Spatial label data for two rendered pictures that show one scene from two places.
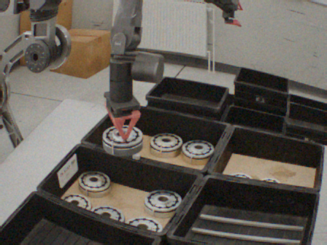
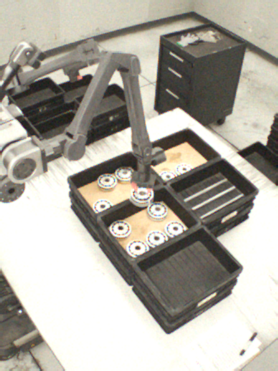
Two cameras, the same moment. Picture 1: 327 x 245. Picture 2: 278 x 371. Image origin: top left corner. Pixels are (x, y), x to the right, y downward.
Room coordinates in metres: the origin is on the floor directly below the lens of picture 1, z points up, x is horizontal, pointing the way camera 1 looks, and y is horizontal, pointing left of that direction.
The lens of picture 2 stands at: (0.31, 1.22, 2.46)
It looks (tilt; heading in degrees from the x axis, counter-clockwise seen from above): 46 degrees down; 302
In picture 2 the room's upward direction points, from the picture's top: 4 degrees clockwise
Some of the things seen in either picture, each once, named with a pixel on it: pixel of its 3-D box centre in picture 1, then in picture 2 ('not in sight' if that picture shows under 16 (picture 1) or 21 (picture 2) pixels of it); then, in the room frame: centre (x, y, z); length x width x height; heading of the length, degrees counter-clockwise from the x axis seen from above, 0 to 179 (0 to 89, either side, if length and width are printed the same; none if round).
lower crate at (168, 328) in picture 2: not in sight; (184, 286); (0.64, 0.23, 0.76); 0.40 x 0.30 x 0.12; 69
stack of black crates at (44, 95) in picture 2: (261, 110); (37, 114); (2.50, -0.64, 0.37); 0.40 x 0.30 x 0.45; 71
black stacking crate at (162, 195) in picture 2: (115, 202); (148, 228); (0.92, 0.13, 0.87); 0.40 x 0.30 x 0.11; 69
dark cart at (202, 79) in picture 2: not in sight; (198, 83); (1.64, -1.78, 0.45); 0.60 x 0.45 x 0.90; 71
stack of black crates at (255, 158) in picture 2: not in sight; (261, 172); (0.76, -1.27, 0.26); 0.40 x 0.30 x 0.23; 161
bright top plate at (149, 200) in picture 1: (163, 200); (157, 209); (0.96, 0.00, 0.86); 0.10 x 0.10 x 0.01
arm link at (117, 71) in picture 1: (123, 68); (145, 163); (0.99, 0.10, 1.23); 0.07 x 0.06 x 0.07; 71
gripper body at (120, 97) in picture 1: (120, 90); (143, 175); (0.99, 0.10, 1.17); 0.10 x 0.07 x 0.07; 23
